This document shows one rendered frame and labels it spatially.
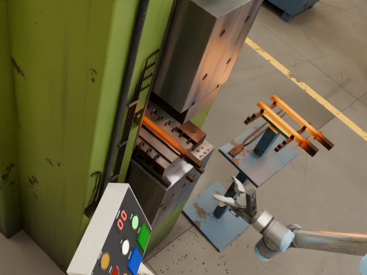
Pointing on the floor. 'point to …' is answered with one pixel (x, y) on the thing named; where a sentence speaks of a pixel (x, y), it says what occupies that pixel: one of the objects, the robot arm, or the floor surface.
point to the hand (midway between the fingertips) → (222, 184)
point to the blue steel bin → (292, 7)
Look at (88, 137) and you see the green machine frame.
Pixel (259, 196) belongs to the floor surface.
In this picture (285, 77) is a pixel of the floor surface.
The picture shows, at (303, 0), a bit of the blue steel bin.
